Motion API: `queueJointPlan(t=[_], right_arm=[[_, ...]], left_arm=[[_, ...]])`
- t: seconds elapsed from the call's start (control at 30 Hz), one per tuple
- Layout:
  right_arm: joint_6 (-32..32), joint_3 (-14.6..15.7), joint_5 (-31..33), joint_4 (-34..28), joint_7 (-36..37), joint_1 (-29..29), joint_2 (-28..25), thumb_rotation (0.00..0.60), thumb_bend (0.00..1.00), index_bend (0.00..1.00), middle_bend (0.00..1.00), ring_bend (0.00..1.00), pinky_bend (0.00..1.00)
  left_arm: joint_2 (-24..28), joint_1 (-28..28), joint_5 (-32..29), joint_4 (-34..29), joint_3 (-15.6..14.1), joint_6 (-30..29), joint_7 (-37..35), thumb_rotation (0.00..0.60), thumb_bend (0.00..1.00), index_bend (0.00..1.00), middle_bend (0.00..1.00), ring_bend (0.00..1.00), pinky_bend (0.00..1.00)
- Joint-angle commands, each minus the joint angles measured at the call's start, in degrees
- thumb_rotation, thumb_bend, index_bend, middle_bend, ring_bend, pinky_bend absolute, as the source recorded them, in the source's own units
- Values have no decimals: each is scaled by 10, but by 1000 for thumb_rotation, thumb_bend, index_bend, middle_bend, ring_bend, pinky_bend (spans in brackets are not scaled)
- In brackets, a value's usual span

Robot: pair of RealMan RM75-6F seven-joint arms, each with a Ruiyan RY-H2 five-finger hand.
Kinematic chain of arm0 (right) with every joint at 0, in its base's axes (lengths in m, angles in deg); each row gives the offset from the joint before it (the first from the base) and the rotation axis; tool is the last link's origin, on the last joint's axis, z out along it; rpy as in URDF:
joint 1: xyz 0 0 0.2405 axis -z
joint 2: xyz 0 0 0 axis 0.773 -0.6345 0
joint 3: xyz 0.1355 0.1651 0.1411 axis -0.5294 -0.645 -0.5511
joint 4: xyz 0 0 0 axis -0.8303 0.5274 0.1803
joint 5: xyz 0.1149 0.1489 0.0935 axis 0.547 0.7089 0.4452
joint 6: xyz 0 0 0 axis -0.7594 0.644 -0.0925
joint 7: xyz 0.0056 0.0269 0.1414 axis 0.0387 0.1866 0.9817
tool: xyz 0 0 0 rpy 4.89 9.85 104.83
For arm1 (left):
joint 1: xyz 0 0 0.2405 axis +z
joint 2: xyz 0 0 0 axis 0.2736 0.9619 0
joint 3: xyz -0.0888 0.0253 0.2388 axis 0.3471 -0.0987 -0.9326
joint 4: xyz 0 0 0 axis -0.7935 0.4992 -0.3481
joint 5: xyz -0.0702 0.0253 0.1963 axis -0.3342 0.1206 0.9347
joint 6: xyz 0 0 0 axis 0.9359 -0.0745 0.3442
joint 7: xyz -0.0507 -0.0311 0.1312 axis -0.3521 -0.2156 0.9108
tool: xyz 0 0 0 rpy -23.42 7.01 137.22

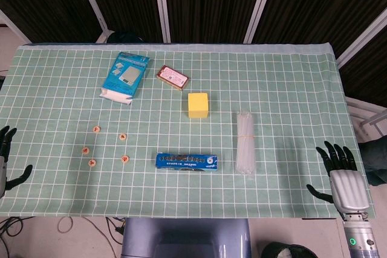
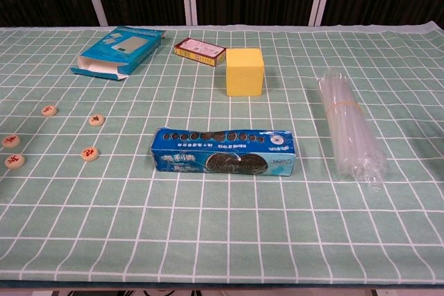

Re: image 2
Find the clear plastic straw bundle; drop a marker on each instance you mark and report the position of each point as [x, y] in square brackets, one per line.
[350, 136]

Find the green checked tablecloth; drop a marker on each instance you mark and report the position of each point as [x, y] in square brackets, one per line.
[222, 226]

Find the small red cardboard box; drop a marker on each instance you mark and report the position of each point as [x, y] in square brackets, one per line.
[199, 50]

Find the blue Oreo cookie box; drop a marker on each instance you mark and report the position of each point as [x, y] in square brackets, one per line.
[180, 161]

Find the round wooden chess piece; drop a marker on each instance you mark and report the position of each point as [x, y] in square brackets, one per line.
[49, 111]
[89, 153]
[14, 161]
[96, 120]
[10, 141]

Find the yellow rubber band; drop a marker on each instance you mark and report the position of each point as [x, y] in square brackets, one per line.
[347, 103]

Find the yellow foam cube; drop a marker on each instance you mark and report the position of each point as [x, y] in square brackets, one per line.
[243, 74]

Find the blue kitchen scale carton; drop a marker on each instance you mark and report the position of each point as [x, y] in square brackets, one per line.
[121, 46]

